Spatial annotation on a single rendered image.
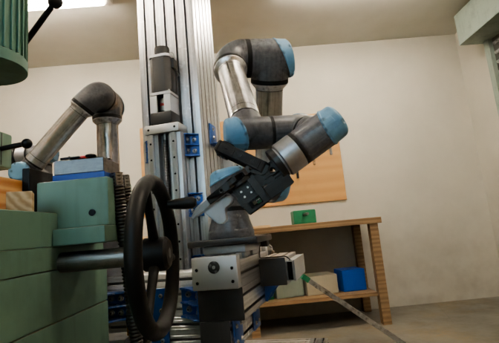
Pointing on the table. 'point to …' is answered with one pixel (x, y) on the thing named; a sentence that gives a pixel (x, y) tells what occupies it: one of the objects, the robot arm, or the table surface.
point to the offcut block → (20, 200)
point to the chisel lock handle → (18, 145)
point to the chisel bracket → (5, 151)
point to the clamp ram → (29, 183)
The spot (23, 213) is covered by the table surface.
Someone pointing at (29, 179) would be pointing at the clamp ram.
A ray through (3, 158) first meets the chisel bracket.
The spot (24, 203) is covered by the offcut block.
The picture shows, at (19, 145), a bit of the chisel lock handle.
